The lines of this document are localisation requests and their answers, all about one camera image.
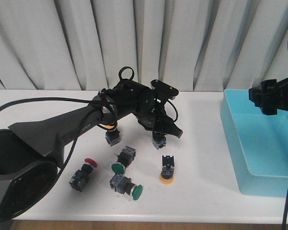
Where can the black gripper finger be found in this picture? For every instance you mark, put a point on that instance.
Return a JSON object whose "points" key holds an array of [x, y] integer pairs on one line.
{"points": [[170, 128]]}

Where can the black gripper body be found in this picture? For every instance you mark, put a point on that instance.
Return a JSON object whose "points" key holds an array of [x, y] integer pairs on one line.
{"points": [[132, 97], [270, 96]]}

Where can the red push button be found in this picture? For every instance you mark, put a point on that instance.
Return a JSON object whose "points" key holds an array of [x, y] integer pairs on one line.
{"points": [[80, 178], [159, 141]]}

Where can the yellow push button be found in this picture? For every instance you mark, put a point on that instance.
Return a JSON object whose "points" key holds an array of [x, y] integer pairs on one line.
{"points": [[112, 135]]}

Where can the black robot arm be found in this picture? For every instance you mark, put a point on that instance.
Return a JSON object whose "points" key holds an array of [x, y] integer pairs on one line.
{"points": [[32, 153]]}

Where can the light blue plastic box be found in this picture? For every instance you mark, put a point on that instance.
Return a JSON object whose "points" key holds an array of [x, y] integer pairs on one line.
{"points": [[258, 145]]}

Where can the yellow push button upside-down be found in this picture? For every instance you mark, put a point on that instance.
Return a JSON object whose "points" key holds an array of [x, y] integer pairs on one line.
{"points": [[167, 172]]}

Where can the green push button upper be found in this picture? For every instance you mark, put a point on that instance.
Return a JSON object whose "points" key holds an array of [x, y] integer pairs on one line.
{"points": [[125, 158]]}

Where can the green push button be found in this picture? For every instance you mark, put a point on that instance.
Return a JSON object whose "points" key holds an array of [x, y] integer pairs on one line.
{"points": [[122, 184], [125, 158]]}

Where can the white pleated curtain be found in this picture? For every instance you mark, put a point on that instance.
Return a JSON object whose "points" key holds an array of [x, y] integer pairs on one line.
{"points": [[194, 45]]}

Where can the green push button lower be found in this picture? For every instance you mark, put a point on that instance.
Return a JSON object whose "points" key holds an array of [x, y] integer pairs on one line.
{"points": [[122, 184]]}

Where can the red push button lying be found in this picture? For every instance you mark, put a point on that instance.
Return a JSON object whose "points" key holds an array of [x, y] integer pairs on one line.
{"points": [[80, 178]]}

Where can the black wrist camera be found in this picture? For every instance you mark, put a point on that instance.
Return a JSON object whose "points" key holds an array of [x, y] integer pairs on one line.
{"points": [[163, 90]]}

